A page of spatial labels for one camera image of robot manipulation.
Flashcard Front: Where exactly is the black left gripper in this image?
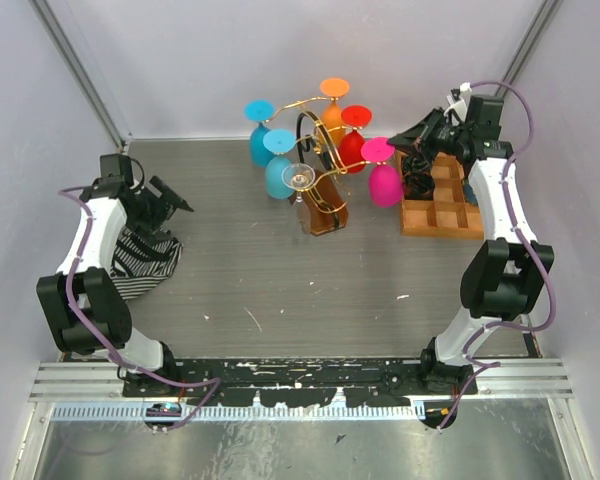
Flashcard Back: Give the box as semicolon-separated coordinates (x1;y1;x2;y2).
126;175;192;245

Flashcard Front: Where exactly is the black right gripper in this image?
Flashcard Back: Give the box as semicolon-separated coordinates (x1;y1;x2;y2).
385;106;468;164

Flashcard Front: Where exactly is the magenta plastic wine glass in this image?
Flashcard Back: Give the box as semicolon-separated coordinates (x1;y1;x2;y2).
361;137;403;208

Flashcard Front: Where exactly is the red plastic wine glass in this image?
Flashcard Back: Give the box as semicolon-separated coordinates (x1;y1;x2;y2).
338;105;372;174

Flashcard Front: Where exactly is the black white striped bag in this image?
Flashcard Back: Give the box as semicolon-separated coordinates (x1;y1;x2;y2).
109;228;183;301

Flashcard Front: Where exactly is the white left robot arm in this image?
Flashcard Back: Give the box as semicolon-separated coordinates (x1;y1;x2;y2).
36;153;192;396

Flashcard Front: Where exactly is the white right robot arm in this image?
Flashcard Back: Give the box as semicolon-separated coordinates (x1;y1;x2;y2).
388;95;554;394

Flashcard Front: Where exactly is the orange plastic wine glass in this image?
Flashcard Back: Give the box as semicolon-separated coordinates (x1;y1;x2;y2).
320;77;350;147

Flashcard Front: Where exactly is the light blue front wine glass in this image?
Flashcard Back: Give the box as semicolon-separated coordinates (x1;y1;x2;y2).
263;129;296;200

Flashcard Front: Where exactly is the light blue wine glass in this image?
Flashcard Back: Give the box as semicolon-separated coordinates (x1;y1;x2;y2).
263;129;296;200
244;100;275;168

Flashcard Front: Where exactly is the light blue rear wine glass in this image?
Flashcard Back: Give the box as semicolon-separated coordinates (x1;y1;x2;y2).
244;100;275;168

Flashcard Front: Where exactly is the clear glass wine glass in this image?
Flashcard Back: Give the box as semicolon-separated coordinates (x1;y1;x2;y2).
282;163;315;234

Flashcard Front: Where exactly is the black rolled fabric item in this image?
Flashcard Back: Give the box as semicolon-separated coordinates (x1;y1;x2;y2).
401;156;435;200

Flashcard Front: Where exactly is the blue yellow patterned fabric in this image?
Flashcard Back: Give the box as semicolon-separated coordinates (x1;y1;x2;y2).
462;180;478;206

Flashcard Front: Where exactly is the wooden compartment tray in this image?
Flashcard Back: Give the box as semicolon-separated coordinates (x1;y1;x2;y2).
399;153;483;240

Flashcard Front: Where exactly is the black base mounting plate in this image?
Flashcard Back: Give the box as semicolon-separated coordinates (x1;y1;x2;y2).
122;357;479;409

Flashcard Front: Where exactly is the gold wire wine glass rack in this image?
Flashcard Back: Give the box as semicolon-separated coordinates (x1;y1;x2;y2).
267;97;396;237

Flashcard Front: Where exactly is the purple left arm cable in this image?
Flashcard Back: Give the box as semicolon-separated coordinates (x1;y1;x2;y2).
58;187;221;434

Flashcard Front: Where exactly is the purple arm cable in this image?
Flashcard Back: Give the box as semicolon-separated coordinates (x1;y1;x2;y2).
58;187;221;434
437;80;559;431

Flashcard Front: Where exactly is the aluminium front rail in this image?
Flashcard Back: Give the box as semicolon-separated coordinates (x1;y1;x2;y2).
30;358;573;403

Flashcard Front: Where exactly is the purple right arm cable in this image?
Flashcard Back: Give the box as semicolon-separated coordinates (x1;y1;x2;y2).
437;80;559;431

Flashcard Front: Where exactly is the white cable duct strip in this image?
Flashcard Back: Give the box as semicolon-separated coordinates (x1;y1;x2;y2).
51;401;425;422

